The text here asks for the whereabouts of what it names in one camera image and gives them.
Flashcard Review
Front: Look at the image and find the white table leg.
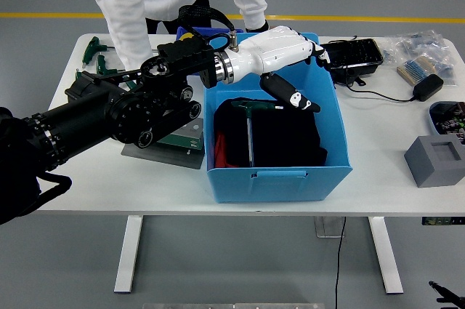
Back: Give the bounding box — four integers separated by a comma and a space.
113, 215, 145, 294
367, 216, 404, 295

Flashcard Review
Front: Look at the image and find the table control panel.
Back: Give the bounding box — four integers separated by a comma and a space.
421, 217, 465, 226

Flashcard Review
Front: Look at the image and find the red cloth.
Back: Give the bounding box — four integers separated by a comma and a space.
214, 132, 233, 169

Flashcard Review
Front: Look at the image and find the large blue folding box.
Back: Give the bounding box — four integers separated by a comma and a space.
203, 31, 354, 204

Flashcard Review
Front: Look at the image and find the black plastic tray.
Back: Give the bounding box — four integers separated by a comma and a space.
321, 38, 385, 87

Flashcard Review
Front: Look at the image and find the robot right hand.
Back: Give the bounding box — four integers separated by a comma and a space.
428, 280, 465, 309

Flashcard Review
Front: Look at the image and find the grey table foot plate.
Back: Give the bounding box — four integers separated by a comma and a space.
314, 216, 345, 239

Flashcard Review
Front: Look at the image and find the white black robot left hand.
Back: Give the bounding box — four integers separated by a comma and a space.
230, 25, 331, 113

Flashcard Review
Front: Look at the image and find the longest green T-handle hex key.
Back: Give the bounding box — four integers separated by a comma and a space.
81, 36, 116, 67

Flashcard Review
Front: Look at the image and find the black power adapter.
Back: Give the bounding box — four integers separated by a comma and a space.
412, 73, 445, 103

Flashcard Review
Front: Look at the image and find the black floor cable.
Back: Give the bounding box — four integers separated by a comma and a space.
333, 216, 347, 309

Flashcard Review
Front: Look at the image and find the grey block with recess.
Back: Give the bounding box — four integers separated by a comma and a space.
403, 135, 465, 189

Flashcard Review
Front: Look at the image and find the resistor strip bundle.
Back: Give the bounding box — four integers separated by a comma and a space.
396, 56, 437, 87

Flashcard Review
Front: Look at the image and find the clear plastic parts bag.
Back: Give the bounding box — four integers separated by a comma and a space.
381, 30, 458, 88

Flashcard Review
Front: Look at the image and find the grey-blue tray of parts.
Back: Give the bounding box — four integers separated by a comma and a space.
428, 101, 465, 137

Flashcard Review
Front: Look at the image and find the black adapter cable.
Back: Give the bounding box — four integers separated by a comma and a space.
336, 35, 416, 103

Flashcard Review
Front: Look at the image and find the large green T-handle hex key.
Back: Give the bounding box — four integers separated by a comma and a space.
230, 100, 285, 168

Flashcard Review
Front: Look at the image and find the green metal hex key stand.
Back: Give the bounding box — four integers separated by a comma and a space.
121, 118, 205, 170

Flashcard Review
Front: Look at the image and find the small dark blue bin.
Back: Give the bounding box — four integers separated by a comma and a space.
176, 25, 245, 47

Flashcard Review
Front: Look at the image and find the black cloth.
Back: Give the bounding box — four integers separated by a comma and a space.
213, 97, 329, 169

